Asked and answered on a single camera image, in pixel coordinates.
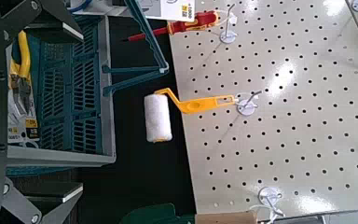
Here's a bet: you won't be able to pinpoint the black panel under pegboard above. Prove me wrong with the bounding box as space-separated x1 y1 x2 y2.
108 15 199 224

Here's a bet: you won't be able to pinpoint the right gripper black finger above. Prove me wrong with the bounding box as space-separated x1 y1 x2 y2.
0 0 85 44
1 176 85 224

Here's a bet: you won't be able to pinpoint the grey blue plastic crate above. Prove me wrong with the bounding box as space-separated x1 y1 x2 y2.
6 0 171 177

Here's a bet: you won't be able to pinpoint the green trowel with wooden handle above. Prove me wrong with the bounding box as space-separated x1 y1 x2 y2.
118 202 271 224

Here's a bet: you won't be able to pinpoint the red yellow screwdriver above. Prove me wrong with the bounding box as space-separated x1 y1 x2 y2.
122 9 220 43

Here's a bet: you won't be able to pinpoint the yellow pliers in packaging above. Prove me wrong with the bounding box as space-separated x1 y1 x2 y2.
7 30 40 147

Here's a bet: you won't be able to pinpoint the beige metal pegboard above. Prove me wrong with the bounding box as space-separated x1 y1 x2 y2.
165 0 358 223

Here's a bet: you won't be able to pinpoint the yellow handled white paint roller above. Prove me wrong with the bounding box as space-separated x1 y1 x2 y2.
143 87 238 144

